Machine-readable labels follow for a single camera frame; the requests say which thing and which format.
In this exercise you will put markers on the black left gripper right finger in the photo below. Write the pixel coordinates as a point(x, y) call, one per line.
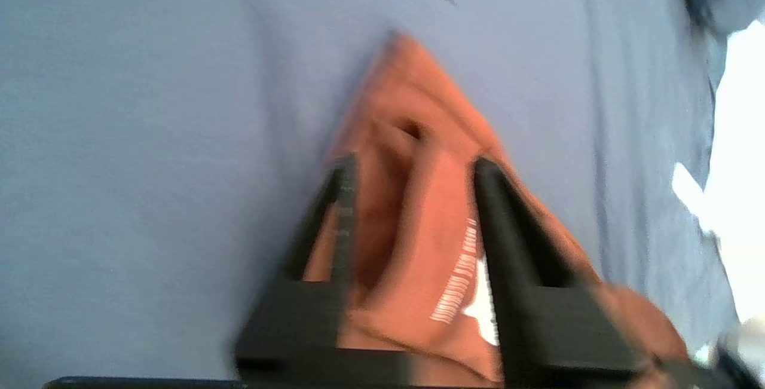
point(538, 329)

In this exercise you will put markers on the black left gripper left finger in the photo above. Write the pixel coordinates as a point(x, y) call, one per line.
point(299, 323)

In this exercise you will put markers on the rust brown shorts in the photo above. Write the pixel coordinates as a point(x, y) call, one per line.
point(418, 198)

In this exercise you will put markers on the blue bed sheet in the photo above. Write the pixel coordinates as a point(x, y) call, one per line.
point(149, 138)

